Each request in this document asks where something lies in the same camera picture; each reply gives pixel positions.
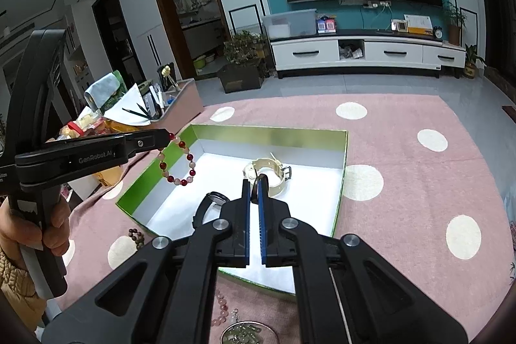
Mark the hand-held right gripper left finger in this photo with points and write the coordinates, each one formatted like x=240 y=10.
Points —
x=246 y=223

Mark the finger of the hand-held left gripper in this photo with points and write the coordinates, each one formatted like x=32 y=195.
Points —
x=149 y=140

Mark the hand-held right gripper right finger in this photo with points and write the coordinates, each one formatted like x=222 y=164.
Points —
x=261 y=223

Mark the black fitness band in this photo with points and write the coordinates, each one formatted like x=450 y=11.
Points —
x=217 y=197

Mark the cream wrist watch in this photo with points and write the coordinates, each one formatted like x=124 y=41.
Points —
x=278 y=182

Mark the green cardboard box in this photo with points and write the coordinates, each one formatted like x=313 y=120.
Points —
x=306 y=182

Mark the person's left forearm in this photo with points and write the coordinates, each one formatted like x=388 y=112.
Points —
x=16 y=287

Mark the person's left hand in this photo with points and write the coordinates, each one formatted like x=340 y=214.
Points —
x=56 y=219

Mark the yellow snack packet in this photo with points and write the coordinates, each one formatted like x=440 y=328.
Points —
x=117 y=125

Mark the pink desk organizer box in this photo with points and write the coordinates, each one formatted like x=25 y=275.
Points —
x=185 y=102

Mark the yellow bottle with brown cap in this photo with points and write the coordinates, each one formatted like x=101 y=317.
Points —
x=108 y=176

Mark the silver bangle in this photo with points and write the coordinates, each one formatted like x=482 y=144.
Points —
x=262 y=324

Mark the green jade pendant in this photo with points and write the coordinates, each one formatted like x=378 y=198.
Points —
x=242 y=336

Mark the potted plant in dark crate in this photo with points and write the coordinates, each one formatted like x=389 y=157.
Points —
x=242 y=62

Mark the pink polka dot tablecloth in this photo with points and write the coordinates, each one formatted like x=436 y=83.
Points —
x=403 y=187

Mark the clear plastic storage box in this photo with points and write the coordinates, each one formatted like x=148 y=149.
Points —
x=290 y=23

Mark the small colourful box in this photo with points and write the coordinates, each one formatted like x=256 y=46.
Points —
x=326 y=25

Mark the white television cabinet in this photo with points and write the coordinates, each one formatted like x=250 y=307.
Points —
x=395 y=52

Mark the small white device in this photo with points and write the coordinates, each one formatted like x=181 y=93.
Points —
x=399 y=25

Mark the white and yellow desk calendar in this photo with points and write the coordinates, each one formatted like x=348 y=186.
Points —
x=419 y=25

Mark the black alarm clock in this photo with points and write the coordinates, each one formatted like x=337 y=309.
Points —
x=438 y=33

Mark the small potted plant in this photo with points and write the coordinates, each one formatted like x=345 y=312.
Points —
x=471 y=64

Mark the tall potted plant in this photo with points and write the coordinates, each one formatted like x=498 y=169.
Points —
x=454 y=25

